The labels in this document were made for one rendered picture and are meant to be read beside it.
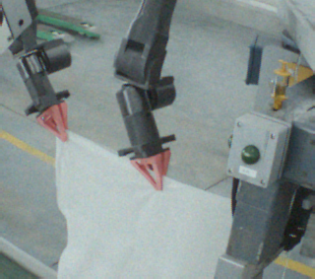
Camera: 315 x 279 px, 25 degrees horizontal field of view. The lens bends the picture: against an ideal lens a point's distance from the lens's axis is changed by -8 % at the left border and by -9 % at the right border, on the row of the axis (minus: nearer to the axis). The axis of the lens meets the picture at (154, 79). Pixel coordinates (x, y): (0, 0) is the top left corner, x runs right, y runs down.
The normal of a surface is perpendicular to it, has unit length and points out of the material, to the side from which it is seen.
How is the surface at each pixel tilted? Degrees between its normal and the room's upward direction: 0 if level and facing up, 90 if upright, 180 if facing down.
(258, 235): 90
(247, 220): 90
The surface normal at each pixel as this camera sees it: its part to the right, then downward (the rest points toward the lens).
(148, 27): -0.53, -0.11
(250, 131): -0.61, 0.20
